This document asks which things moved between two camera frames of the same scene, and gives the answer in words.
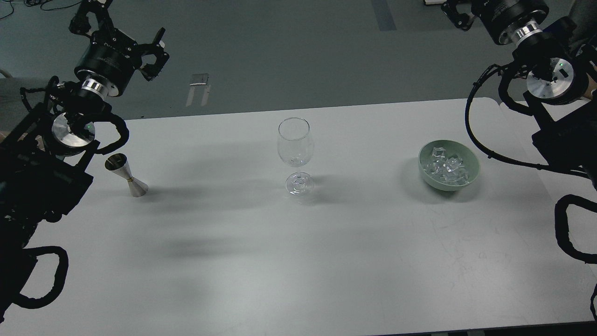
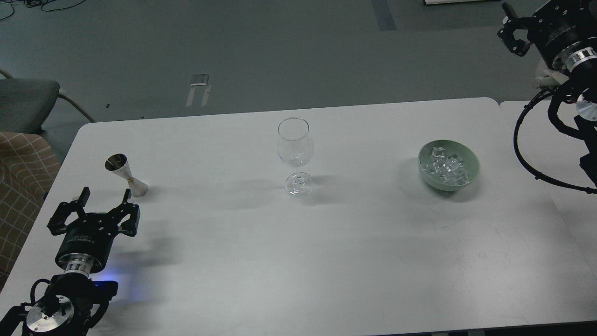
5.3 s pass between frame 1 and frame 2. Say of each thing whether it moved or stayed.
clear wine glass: stayed
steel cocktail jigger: stayed
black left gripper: moved
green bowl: stayed
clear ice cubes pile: stayed
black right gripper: moved
